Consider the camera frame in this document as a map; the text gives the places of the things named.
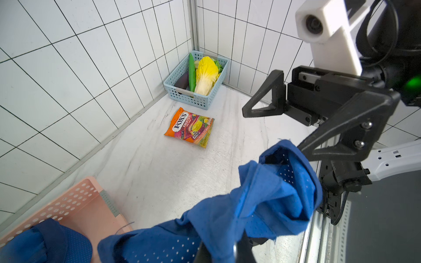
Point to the orange Fox's candy bag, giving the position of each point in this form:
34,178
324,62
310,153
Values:
190,127

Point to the yellow toy cabbage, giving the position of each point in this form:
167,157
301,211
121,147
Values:
208,71

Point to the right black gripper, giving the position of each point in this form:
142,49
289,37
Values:
315,95

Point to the purple toy eggplant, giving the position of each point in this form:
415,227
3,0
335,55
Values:
183,82

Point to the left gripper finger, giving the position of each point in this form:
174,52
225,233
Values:
242,250

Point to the blue baseball cap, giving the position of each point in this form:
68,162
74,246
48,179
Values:
277,196

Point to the green toy cucumber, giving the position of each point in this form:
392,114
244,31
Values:
192,73

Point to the light blue plastic basket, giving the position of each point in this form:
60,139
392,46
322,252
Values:
192,98

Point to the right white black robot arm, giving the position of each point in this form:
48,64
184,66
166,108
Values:
391,52

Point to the pink plastic basket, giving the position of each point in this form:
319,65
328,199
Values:
85,208

